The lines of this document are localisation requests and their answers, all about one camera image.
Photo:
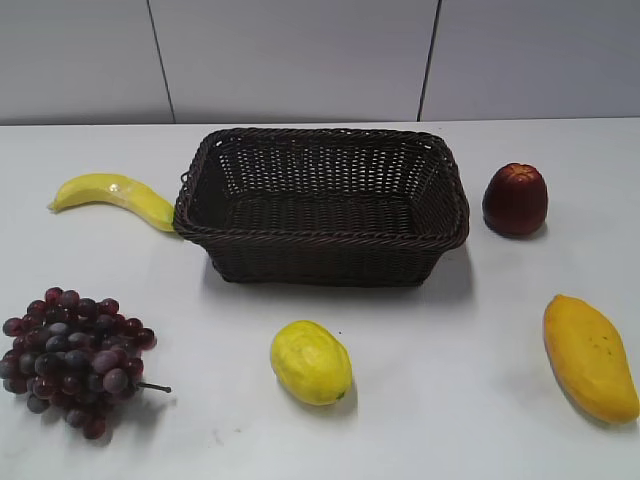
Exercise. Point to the dark red grape bunch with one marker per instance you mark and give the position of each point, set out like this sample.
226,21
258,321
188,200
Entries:
76,355

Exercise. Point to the yellow mango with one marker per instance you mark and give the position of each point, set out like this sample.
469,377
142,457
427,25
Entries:
588,357

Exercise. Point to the dark red apple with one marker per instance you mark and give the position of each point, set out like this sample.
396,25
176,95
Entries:
515,202

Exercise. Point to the dark brown woven basket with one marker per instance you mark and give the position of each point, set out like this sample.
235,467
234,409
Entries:
326,206

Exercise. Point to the yellow lemon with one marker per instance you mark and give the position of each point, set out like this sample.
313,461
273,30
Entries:
311,364

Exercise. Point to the yellow banana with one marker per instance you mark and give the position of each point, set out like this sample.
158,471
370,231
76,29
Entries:
117,190

